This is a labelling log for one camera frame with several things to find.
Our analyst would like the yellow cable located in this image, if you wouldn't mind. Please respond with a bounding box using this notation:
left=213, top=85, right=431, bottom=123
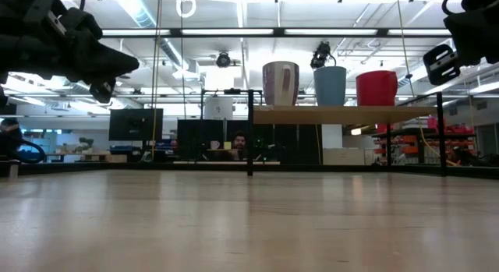
left=150, top=0, right=164, bottom=161
left=418, top=118, right=458, bottom=167

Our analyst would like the black monitor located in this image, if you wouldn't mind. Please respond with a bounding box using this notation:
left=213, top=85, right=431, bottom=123
left=108, top=108, right=165, bottom=142

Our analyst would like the rack with orange bins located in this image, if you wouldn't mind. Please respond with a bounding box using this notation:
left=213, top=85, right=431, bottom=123
left=371, top=115, right=477, bottom=166

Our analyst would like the black round ceiling fixture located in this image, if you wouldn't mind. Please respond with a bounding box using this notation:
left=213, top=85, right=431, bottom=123
left=214, top=51, right=234, bottom=69

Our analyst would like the purple and white mug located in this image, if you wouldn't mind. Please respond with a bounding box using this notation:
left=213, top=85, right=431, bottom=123
left=261, top=61, right=301, bottom=107

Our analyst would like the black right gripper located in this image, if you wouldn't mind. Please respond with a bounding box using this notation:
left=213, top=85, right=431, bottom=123
left=422, top=0, right=499, bottom=87

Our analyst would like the silver ceiling duct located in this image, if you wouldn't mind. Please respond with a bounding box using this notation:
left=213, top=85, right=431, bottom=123
left=110, top=0, right=196, bottom=76

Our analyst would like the black aluminium table frame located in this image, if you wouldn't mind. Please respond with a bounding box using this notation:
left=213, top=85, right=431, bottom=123
left=0, top=159, right=499, bottom=180

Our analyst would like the black hanging camera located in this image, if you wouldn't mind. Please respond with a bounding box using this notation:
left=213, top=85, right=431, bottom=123
left=310, top=40, right=338, bottom=71

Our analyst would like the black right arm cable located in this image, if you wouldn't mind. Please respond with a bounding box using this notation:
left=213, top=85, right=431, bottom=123
left=441, top=0, right=466, bottom=17

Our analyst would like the blue cup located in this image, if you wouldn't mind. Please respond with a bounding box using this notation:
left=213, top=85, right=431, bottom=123
left=313, top=65, right=348, bottom=107

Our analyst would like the red mug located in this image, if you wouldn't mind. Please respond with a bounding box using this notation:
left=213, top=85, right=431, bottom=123
left=355, top=69, right=399, bottom=107

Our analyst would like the thick black cable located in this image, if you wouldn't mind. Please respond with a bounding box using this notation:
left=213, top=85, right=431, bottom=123
left=16, top=138, right=47, bottom=164

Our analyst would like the black light bar frame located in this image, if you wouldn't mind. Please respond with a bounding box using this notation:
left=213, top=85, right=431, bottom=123
left=100, top=26, right=454, bottom=39

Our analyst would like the wooden background table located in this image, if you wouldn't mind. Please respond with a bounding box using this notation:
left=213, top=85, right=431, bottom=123
left=41, top=150, right=128, bottom=164

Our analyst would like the wooden shelf with black legs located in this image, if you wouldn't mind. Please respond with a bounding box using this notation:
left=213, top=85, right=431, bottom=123
left=246, top=87, right=447, bottom=178

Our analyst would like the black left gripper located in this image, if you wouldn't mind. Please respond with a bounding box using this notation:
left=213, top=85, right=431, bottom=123
left=22, top=0, right=140, bottom=105

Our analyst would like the white cable loop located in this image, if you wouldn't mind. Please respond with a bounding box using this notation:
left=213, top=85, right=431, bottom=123
left=175, top=0, right=198, bottom=19

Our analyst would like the beige low cabinet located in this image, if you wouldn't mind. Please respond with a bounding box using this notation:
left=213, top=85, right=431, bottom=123
left=322, top=147, right=376, bottom=167

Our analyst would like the small dark potted plant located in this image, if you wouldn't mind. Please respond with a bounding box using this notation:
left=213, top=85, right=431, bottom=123
left=75, top=136, right=96, bottom=154

